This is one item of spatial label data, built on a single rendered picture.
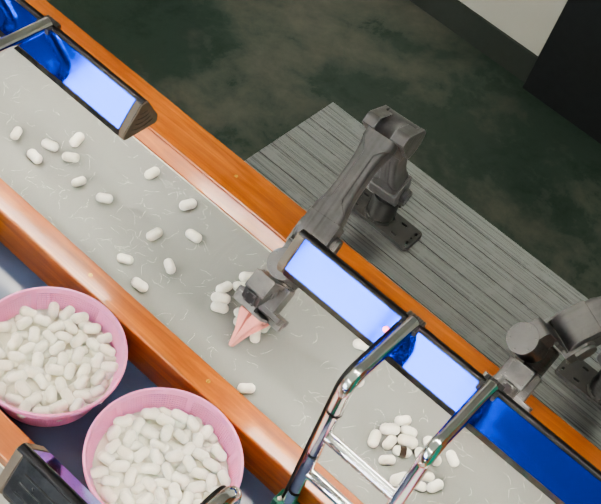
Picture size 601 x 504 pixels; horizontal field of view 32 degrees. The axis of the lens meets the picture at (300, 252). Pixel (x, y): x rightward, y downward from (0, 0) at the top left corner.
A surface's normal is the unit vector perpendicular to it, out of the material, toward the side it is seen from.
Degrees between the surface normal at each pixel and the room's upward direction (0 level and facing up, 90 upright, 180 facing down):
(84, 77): 58
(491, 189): 0
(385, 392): 0
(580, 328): 30
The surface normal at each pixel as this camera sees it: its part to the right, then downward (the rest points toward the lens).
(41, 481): -0.42, 0.09
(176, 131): 0.22, -0.62
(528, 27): -0.64, 0.49
